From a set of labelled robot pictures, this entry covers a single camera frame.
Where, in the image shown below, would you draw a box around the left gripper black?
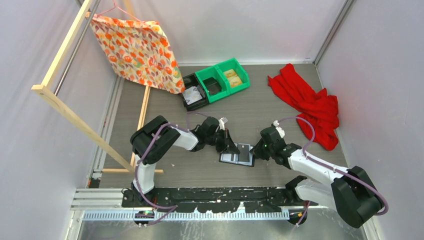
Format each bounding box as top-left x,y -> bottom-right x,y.
205,128 -> 240,155

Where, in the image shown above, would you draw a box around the black leather card holder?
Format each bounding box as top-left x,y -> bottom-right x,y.
218,145 -> 255,167

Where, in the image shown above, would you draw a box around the dark item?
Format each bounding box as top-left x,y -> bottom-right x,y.
203,77 -> 222,96

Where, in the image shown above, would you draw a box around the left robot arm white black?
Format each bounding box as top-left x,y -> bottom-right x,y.
130,115 -> 241,207

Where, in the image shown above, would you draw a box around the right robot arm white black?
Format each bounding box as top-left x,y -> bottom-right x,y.
250,126 -> 388,228

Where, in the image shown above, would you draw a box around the white cards in tray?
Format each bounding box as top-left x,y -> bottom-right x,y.
182,86 -> 203,105

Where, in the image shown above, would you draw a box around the black tray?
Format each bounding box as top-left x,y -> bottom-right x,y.
179,73 -> 210,112

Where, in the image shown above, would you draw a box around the green bin with dark item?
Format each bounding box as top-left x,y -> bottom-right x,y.
195,65 -> 230,103

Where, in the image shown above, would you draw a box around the yellow packets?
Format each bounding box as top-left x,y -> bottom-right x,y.
223,69 -> 243,88

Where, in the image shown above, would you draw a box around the green bin with yellow packets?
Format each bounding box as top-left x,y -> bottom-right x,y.
215,58 -> 251,95

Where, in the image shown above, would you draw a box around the red cloth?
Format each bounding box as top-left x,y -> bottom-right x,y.
267,63 -> 340,151

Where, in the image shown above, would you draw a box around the floral fabric bag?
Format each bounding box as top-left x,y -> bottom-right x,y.
90,14 -> 186,94

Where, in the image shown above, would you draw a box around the pink hanger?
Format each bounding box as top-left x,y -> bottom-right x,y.
96,0 -> 141,22

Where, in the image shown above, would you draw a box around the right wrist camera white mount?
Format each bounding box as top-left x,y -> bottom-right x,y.
272,120 -> 286,138

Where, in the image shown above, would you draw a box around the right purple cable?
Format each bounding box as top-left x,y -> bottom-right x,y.
272,116 -> 390,227

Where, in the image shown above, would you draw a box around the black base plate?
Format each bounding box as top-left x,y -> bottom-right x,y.
121,186 -> 306,214

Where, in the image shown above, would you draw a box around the wooden rack frame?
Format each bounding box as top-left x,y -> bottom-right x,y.
31,0 -> 165,174

